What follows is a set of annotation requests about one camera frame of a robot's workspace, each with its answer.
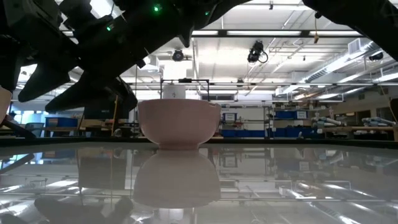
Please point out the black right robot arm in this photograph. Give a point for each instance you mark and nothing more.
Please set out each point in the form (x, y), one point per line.
(367, 18)

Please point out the yellow upright pole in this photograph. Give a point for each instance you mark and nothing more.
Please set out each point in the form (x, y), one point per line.
(114, 118)

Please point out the grey rolled material bundle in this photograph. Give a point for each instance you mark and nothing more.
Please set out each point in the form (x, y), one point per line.
(328, 121)
(377, 121)

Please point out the black box on workbench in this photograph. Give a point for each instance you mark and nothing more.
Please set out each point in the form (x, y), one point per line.
(99, 112)

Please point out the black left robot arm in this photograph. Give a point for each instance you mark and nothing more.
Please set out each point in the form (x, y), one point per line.
(217, 7)

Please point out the round black ceiling camera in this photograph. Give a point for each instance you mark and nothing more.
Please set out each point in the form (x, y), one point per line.
(178, 55)

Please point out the blue bin with white label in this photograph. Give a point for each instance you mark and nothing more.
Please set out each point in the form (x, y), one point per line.
(290, 114)

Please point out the silver ventilation duct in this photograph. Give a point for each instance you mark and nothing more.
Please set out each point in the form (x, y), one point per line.
(339, 63)

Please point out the wooden workbench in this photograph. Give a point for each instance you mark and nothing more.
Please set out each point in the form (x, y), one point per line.
(360, 128)

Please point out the pink ceramic bowl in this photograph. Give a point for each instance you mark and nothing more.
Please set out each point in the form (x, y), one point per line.
(178, 123)
(4, 104)

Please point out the white framed sign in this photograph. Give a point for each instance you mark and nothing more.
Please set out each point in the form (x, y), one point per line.
(229, 117)

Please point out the long ceiling light strip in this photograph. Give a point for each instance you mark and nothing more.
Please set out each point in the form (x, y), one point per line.
(264, 32)

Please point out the blue storage bin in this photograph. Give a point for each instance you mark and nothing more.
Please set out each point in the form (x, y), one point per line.
(295, 132)
(62, 122)
(242, 133)

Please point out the white cylindrical container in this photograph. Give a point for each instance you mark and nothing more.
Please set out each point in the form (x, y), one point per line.
(174, 91)

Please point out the black slanted bar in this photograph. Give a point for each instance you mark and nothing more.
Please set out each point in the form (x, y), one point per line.
(17, 129)

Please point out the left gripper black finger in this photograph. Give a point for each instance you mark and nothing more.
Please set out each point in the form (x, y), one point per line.
(90, 93)
(43, 81)

